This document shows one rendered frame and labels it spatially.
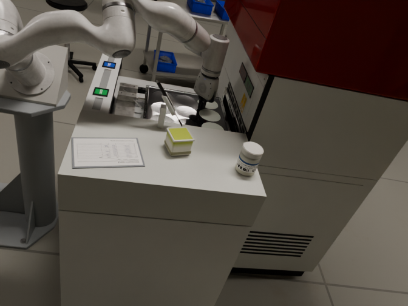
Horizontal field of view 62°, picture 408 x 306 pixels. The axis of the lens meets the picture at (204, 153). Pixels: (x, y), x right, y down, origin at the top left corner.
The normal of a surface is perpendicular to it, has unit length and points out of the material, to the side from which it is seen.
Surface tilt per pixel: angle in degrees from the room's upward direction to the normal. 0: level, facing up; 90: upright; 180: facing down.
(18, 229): 0
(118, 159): 0
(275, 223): 90
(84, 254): 90
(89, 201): 90
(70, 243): 90
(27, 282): 0
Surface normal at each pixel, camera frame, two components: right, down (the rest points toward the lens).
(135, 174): 0.23, -0.78
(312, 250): 0.09, 0.62
